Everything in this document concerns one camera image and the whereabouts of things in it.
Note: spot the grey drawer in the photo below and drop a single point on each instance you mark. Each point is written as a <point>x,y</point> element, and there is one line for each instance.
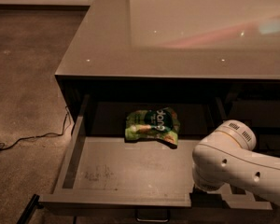
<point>103,175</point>
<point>258,106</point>

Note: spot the black metal bar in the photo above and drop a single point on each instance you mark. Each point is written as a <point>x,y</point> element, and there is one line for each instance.
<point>29,210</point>

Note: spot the green snack bag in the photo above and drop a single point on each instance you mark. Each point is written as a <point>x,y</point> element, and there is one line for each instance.
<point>160,125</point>

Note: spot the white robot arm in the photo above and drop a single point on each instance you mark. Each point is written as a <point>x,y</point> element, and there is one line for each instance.
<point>226,156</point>

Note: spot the grey drawer cabinet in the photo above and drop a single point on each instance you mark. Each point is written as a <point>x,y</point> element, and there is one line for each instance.
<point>165,52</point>

